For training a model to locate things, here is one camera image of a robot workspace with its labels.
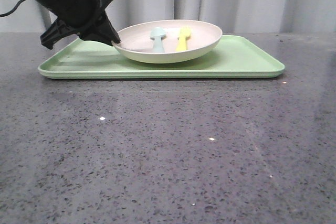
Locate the light green plastic tray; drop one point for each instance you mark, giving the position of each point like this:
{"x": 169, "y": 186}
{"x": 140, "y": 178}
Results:
{"x": 233, "y": 57}

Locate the grey pleated curtain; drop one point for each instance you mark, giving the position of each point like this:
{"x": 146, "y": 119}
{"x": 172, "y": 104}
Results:
{"x": 232, "y": 16}

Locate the cream round plate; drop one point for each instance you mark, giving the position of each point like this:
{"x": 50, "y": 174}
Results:
{"x": 137, "y": 45}

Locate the light blue plastic spoon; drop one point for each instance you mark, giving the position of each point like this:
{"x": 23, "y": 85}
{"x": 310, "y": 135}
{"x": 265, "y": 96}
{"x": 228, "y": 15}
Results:
{"x": 157, "y": 35}

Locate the yellow plastic fork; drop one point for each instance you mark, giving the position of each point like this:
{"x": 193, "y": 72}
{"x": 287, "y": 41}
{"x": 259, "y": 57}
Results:
{"x": 184, "y": 35}

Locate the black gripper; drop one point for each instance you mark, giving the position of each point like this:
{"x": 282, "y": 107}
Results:
{"x": 85, "y": 18}

